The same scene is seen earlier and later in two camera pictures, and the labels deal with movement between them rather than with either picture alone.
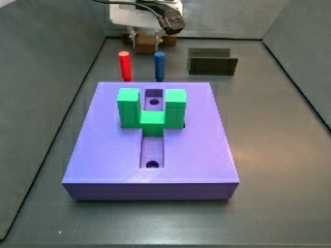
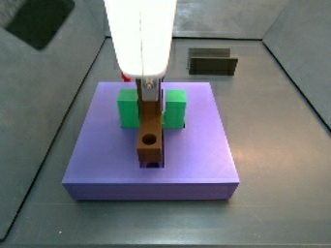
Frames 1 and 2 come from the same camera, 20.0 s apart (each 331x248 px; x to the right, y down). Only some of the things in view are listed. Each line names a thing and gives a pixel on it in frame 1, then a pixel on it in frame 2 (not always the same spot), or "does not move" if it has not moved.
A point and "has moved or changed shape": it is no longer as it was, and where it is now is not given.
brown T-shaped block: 144,42 has moved or changed shape
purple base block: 118,165 does not move
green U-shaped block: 151,120 does not move
